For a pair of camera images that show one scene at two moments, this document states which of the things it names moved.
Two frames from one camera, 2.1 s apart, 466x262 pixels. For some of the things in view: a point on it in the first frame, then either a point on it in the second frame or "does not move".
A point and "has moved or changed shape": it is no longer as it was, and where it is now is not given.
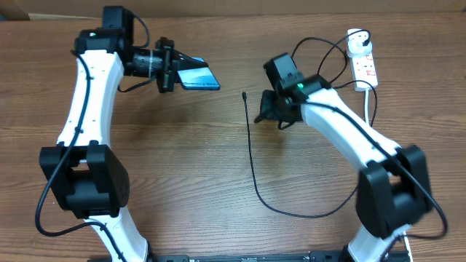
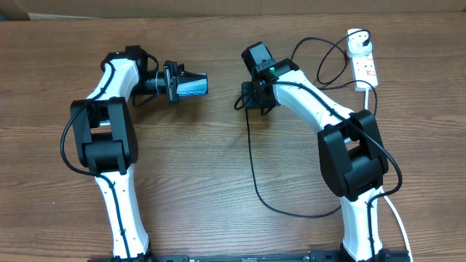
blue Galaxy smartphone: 200,78 has moved or changed shape
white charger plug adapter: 355,44 does not move
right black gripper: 269,113 → 248,91
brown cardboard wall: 11,9 does not move
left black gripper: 169,68 → 172,74
